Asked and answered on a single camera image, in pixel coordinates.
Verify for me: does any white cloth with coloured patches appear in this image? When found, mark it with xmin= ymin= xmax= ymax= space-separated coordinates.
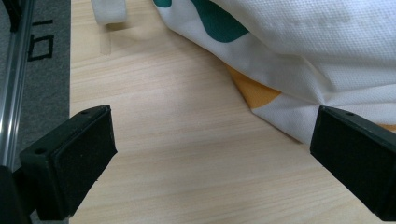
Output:
xmin=152 ymin=0 xmax=396 ymax=146

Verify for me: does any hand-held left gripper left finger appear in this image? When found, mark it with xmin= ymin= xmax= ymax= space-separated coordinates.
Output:
xmin=19 ymin=104 xmax=119 ymax=222

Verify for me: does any aluminium frame rail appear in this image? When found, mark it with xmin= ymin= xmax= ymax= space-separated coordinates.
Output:
xmin=0 ymin=0 xmax=35 ymax=169

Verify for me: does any white cloth strip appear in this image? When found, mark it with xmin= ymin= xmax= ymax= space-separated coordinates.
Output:
xmin=91 ymin=0 xmax=129 ymax=26

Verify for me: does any black tape floor marking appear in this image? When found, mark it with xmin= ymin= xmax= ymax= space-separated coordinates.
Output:
xmin=27 ymin=19 xmax=55 ymax=63

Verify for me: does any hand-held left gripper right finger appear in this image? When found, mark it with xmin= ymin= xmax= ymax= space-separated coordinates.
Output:
xmin=309 ymin=105 xmax=396 ymax=222

